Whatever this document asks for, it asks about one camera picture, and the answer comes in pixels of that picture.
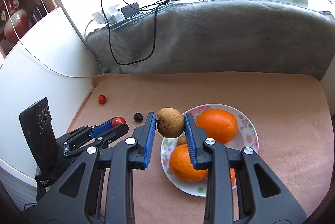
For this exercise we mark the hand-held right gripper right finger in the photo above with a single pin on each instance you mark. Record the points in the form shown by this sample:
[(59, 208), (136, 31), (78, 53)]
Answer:
[(192, 143)]

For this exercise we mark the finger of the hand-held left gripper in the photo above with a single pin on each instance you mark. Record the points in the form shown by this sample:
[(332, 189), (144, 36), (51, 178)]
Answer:
[(115, 133), (103, 128)]

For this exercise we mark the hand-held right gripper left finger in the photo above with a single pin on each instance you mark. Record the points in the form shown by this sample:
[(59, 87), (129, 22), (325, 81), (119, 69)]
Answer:
[(149, 140)]

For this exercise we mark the brown longan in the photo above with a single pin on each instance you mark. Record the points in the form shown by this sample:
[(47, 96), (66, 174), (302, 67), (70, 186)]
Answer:
[(181, 140), (170, 123)]

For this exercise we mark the red cherry tomato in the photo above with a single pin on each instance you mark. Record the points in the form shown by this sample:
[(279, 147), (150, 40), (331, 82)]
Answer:
[(102, 99), (119, 120)]

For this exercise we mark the large orange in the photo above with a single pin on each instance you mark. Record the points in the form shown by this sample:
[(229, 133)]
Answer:
[(217, 126)]

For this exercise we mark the small mandarin with stem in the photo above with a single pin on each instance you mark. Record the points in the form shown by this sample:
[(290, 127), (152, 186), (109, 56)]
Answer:
[(232, 178)]

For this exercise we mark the white floral plate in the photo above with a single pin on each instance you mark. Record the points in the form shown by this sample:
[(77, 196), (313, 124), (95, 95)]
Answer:
[(246, 135)]

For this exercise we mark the medium orange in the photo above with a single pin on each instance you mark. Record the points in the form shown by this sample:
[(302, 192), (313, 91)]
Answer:
[(180, 163)]

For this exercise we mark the dark purple grape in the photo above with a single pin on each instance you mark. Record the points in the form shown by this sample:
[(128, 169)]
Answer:
[(138, 117)]

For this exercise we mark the white bookshelf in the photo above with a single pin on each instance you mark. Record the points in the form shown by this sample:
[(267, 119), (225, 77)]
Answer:
[(39, 82)]

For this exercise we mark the peach blanket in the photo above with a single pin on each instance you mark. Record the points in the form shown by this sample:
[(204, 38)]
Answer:
[(274, 109)]

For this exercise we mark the white power strip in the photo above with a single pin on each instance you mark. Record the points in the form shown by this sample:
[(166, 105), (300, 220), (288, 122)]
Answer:
[(115, 21)]

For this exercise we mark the grey blanket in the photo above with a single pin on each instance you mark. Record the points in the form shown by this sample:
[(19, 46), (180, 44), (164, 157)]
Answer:
[(222, 38)]

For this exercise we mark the red white vase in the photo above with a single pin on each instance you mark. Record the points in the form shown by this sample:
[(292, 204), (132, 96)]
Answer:
[(18, 22)]

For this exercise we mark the row of books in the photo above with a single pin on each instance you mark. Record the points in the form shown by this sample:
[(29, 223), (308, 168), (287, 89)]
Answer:
[(36, 14)]

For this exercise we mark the black power adapter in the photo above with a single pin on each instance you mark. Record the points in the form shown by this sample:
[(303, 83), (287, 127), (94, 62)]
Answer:
[(130, 9)]

